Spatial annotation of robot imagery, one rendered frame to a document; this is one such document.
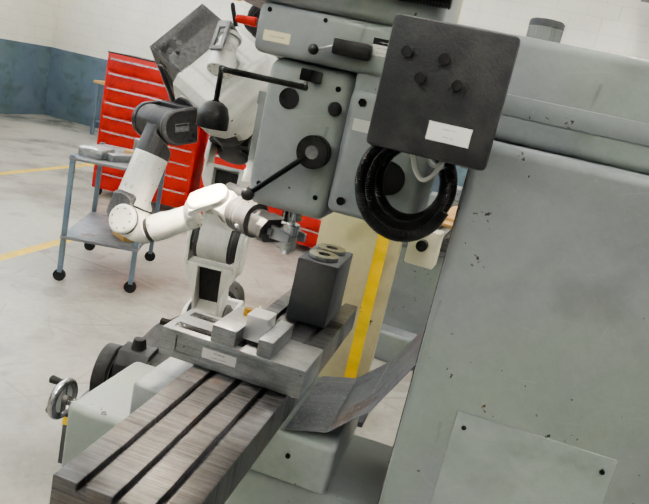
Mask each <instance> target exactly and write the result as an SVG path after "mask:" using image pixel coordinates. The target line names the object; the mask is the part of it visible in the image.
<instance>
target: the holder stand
mask: <svg viewBox="0 0 649 504"><path fill-rule="evenodd" d="M352 257H353V253H350V252H347V251H346V250H345V249H344V248H342V247H340V246H336V245H332V244H327V243H320V244H317V245H315V246H314V247H312V248H311V249H310V250H308V251H307V252H305V253H304V254H303V255H301V256H300V257H299V258H298V262H297V266H296V271H295V276H294V281H293V285H292V290H291V295H290V299H289V304H288V309H287V314H286V317H287V318H290V319H293V320H296V321H300V322H303V323H307V324H310V325H313V326H317V327H320V328H325V327H326V326H327V324H328V323H329V322H330V320H331V319H332V318H333V317H334V315H335V314H336V313H337V312H338V310H339V309H340V308H341V304H342V300H343V295H344V291H345V287H346V282H347V278H348V274H349V270H350V265H351V261H352Z"/></svg>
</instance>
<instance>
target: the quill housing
mask: <svg viewBox="0 0 649 504"><path fill-rule="evenodd" d="M301 68H307V69H312V70H315V71H319V72H322V73H323V77H322V81H321V84H316V83H312V82H309V83H308V90H307V91H303V90H300V89H299V90H298V89H295V88H294V89H293V88H290V87H286V86H281V85H276V84H272V83H268V88H267V94H266V99H265V104H264V110H263V115H262V120H261V126H260V131H259V136H258V142H257V147H256V152H255V158H254V163H253V168H252V174H251V179H250V184H249V188H253V187H254V186H256V185H257V184H259V183H261V182H262V181H264V180H265V179H267V178H268V177H270V176H271V175H273V174H274V173H276V172H278V171H279V170H281V169H282V168H284V167H285V166H287V165H288V164H290V163H291V162H293V161H294V160H296V159H297V155H296V149H297V145H298V143H299V142H300V141H301V140H302V139H303V138H304V137H306V136H309V135H319V136H322V137H323V138H325V139H326V140H327V141H328V143H329V144H330V147H331V157H330V160H329V161H328V163H327V164H326V165H325V166H323V167H321V168H318V169H308V168H305V167H304V166H302V165H301V164H299V165H297V166H296V167H294V168H293V169H291V170H290V171H288V172H286V173H285V174H283V175H282V176H280V177H279V178H277V179H276V180H274V181H272V182H271V183H269V184H268V185H266V186H265V187H263V188H262V189H260V190H259V191H257V192H255V195H254V198H253V199H252V200H253V201H254V202H256V203H258V204H262V205H266V206H269V207H273V208H277V209H281V210H284V211H288V212H292V213H296V214H299V215H303V216H307V217H311V218H315V219H320V218H324V217H325V216H327V215H329V214H331V213H333V211H331V210H330V208H329V206H328V201H329V196H330V191H331V187H332V182H333V178H334V173H335V169H336V164H337V159H338V155H339V150H340V146H341V141H342V137H343V132H344V127H345V123H346V118H347V114H348V109H349V105H350V100H351V96H352V94H353V91H354V87H355V82H356V78H357V74H354V73H351V72H349V71H345V70H340V69H336V68H331V67H326V66H322V65H317V64H312V63H308V62H303V61H299V60H294V59H289V58H280V59H277V60H276V61H275V62H274V63H273V65H272V68H271V72H270V76H271V77H276V78H280V79H283V80H284V79H285V80H288V81H289V80H290V81H293V82H297V83H298V82H299V83H302V84H303V82H304V81H303V80H300V79H299V78H300V73H301ZM332 102H338V103H340V105H341V106H342V112H341V114H340V115H339V116H336V117H333V116H331V115H330V114H329V113H328V106H329V104H330V103H332Z"/></svg>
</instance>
